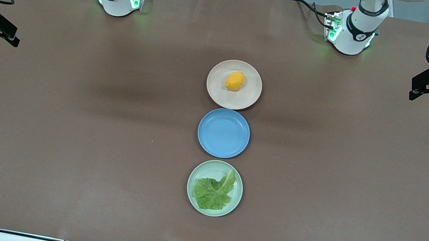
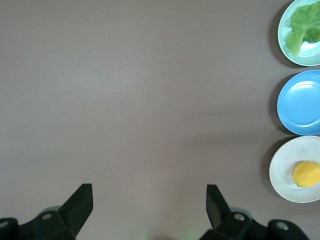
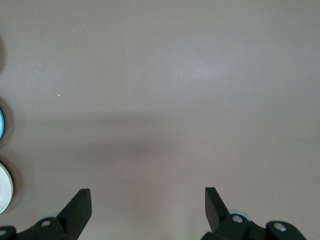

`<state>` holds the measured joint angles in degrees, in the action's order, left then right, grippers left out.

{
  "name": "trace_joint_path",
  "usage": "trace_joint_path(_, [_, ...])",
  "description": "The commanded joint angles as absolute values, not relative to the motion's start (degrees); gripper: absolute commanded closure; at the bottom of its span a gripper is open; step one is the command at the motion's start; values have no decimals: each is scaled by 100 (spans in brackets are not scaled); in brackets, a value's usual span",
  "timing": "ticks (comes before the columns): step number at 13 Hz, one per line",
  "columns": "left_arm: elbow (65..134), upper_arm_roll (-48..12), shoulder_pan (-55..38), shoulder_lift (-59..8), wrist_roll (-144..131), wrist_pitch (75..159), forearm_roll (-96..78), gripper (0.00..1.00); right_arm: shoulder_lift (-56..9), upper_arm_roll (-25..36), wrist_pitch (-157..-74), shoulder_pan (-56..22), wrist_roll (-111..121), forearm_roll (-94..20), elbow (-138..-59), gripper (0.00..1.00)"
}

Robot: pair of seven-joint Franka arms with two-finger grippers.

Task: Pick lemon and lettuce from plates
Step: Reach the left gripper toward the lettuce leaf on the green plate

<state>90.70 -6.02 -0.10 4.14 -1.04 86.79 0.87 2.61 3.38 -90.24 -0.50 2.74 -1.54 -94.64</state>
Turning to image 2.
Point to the green lettuce leaf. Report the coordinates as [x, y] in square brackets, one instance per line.
[302, 25]

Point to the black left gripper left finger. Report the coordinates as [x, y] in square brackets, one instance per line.
[77, 207]

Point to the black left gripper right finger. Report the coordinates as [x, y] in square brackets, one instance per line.
[217, 210]

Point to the yellow lemon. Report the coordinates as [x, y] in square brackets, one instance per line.
[306, 175]

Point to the blue round plate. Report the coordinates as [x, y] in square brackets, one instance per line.
[300, 102]

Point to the pale cream round plate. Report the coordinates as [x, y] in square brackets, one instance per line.
[285, 165]

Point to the mint green round plate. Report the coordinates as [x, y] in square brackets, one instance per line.
[303, 53]

